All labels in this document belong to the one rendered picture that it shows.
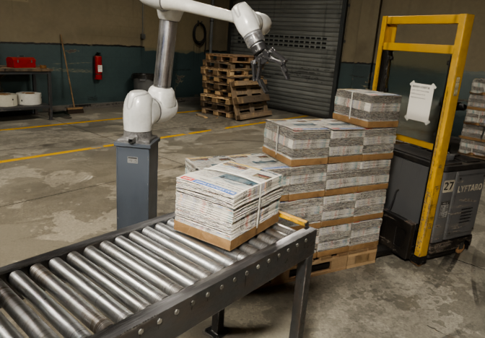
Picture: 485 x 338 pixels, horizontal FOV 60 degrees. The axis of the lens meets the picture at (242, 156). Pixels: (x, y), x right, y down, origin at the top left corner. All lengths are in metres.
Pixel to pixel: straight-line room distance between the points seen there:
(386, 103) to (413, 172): 0.79
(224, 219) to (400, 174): 2.37
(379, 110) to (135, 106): 1.64
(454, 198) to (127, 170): 2.48
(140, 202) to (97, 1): 7.42
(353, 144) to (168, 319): 1.96
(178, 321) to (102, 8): 8.59
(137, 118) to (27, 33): 6.66
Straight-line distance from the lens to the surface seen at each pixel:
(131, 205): 2.49
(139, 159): 2.39
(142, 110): 2.35
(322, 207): 2.96
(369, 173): 3.13
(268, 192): 1.77
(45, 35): 9.02
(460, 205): 3.76
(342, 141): 2.89
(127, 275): 1.51
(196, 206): 1.68
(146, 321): 1.30
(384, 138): 3.13
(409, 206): 3.73
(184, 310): 1.39
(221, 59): 9.13
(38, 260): 1.65
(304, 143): 2.70
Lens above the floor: 1.57
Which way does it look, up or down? 15 degrees down
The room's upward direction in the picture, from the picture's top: 4 degrees clockwise
